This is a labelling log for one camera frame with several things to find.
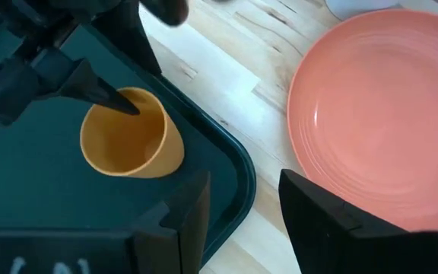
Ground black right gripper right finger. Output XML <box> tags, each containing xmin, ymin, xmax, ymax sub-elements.
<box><xmin>278</xmin><ymin>168</ymin><xmax>438</xmax><ymax>274</ymax></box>

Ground yellow plastic cup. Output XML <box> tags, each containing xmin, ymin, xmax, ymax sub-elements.
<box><xmin>79</xmin><ymin>86</ymin><xmax>186</xmax><ymax>179</ymax></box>

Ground dark green plastic tray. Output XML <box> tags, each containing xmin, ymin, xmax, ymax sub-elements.
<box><xmin>0</xmin><ymin>22</ymin><xmax>257</xmax><ymax>267</ymax></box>

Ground white plant pot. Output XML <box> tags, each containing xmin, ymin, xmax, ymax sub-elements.
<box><xmin>324</xmin><ymin>0</ymin><xmax>401</xmax><ymax>21</ymax></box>

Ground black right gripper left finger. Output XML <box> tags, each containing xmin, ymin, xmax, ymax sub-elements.
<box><xmin>129</xmin><ymin>170</ymin><xmax>211</xmax><ymax>274</ymax></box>

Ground coral orange plate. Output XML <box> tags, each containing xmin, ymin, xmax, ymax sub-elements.
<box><xmin>286</xmin><ymin>8</ymin><xmax>438</xmax><ymax>232</ymax></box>

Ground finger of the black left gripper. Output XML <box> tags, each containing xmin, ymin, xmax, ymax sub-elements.
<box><xmin>59</xmin><ymin>58</ymin><xmax>141</xmax><ymax>116</ymax></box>
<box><xmin>91</xmin><ymin>0</ymin><xmax>163</xmax><ymax>78</ymax></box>

